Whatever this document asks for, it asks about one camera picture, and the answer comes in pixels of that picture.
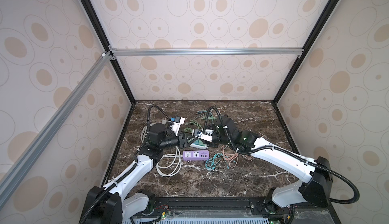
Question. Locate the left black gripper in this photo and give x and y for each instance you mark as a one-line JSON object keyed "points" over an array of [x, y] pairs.
{"points": [[181, 140]]}

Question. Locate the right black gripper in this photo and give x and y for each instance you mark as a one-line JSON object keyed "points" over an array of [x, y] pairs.
{"points": [[214, 127]]}

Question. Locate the white blue power strip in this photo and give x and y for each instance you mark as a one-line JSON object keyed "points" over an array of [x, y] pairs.
{"points": [[199, 145]]}

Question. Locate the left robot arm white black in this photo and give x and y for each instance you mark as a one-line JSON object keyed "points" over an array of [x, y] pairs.
{"points": [[109, 204]]}

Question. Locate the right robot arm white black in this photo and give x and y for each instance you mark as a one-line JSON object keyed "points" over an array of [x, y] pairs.
{"points": [[315, 176]]}

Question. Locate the purple power strip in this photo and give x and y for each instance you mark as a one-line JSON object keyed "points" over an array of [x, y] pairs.
{"points": [[200, 155]]}

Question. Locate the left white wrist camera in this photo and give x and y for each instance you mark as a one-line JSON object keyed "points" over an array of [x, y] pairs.
{"points": [[176, 123]]}

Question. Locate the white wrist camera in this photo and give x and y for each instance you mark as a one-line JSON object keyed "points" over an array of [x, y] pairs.
{"points": [[205, 135], [176, 123]]}

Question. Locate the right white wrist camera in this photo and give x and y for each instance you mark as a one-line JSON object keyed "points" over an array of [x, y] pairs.
{"points": [[205, 135]]}

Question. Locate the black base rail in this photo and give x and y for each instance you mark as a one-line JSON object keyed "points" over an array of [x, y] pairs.
{"points": [[230, 210]]}

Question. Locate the horizontal aluminium rail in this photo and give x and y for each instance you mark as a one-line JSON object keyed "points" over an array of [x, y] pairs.
{"points": [[207, 52]]}

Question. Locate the diagonal aluminium rail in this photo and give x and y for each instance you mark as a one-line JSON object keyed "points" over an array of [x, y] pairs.
{"points": [[25, 162]]}

